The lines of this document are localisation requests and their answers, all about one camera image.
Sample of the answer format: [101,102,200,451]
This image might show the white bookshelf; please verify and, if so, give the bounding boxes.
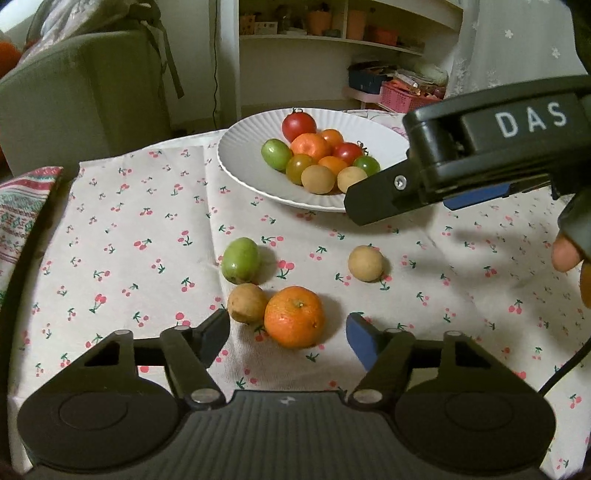
[219,0,465,124]

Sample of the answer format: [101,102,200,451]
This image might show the orange red box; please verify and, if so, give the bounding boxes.
[367,27,400,46]

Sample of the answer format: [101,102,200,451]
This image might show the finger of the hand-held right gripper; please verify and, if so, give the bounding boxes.
[344,159,432,226]
[442,181,512,212]

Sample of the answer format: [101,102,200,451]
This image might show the small labelled box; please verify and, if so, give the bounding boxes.
[239,15,279,36]

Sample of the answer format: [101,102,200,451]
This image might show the olive bag strap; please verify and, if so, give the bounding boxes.
[137,6,185,99]

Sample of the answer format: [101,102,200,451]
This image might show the mandarin orange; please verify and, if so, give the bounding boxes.
[290,132,332,160]
[263,285,325,349]

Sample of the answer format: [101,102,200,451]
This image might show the pile of papers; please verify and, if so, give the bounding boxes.
[392,61,450,89]

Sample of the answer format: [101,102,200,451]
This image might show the blue storage box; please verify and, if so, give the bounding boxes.
[348,62,394,94]

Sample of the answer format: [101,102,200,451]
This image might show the black power cable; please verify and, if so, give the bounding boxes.
[211,0,221,129]

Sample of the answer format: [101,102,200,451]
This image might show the grey patterned blanket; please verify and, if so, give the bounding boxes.
[23,0,155,54]

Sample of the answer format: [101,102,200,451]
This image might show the cherry print tablecloth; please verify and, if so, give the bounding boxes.
[9,138,591,476]

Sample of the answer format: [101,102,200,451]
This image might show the red cherry tomato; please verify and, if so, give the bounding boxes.
[331,141,366,166]

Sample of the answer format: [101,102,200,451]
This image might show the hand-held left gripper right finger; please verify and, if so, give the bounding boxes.
[346,312,518,411]

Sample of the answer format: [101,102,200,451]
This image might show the olive green cherry tomato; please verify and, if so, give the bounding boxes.
[285,154,317,185]

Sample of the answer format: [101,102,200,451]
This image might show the pink floral quilt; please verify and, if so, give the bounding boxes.
[342,108,419,141]

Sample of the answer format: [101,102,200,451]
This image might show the pink plastic basket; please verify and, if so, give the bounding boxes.
[380,80,447,114]

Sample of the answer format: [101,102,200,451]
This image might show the grey green sofa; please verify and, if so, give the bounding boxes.
[0,30,175,177]

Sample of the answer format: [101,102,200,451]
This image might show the red green striped cloth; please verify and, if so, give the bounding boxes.
[0,166,64,308]

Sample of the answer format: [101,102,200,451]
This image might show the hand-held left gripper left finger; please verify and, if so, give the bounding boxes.
[60,308,230,411]

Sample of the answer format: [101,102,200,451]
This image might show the tan longan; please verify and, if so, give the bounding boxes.
[348,245,385,282]
[301,165,336,195]
[337,166,369,193]
[227,283,269,324]

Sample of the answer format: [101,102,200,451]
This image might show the person's right hand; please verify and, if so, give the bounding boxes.
[551,228,591,309]

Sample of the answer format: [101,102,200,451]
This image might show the pale pink tray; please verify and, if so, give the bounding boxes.
[343,85,384,110]

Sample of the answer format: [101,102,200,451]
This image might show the green jujube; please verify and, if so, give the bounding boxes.
[261,138,293,171]
[222,237,260,284]

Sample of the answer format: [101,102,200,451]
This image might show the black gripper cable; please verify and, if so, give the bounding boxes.
[538,340,591,398]

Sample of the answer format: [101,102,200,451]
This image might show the orange pot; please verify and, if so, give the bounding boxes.
[346,8,368,41]
[306,9,334,36]

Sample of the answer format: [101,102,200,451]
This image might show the white floral sheer curtain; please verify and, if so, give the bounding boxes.
[449,0,588,99]

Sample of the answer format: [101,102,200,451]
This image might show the large red tomato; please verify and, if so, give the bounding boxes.
[281,108,318,143]

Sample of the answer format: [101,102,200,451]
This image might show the orange plush item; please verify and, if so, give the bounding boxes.
[0,41,23,78]

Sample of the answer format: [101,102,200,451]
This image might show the white ribbed plate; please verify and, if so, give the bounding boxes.
[217,107,411,213]

